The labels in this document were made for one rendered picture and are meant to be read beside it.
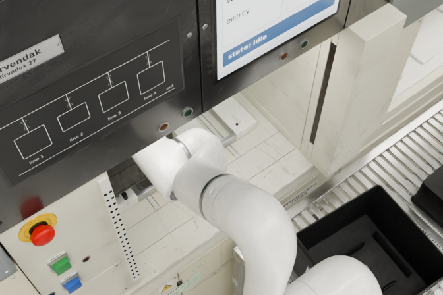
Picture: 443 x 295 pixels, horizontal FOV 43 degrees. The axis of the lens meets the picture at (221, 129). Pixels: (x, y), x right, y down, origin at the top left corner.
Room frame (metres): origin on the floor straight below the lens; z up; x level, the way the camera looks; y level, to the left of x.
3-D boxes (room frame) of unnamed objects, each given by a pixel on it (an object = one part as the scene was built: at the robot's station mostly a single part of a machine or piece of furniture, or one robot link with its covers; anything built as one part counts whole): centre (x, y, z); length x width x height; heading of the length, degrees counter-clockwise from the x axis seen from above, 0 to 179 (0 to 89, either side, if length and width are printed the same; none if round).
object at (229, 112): (0.98, 0.04, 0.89); 0.22 x 0.21 x 0.04; 37
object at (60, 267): (0.41, 0.30, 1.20); 0.03 x 0.02 x 0.03; 127
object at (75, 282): (0.41, 0.30, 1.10); 0.03 x 0.02 x 0.03; 127
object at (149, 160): (0.62, 0.11, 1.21); 0.13 x 0.09 x 0.08; 37
